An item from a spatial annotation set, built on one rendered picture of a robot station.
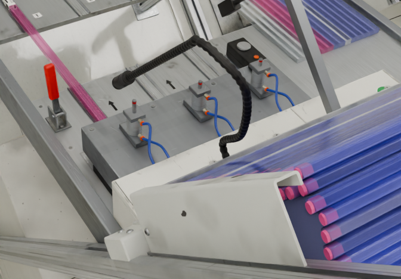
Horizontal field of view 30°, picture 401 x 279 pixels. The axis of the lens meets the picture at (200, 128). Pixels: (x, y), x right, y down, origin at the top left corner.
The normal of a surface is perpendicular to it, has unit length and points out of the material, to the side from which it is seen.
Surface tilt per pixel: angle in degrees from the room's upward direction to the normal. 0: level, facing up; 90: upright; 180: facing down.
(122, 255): 90
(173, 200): 90
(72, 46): 0
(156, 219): 90
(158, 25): 0
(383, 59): 44
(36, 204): 0
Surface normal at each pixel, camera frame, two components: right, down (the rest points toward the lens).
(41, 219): 0.41, -0.11
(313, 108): 0.05, -0.73
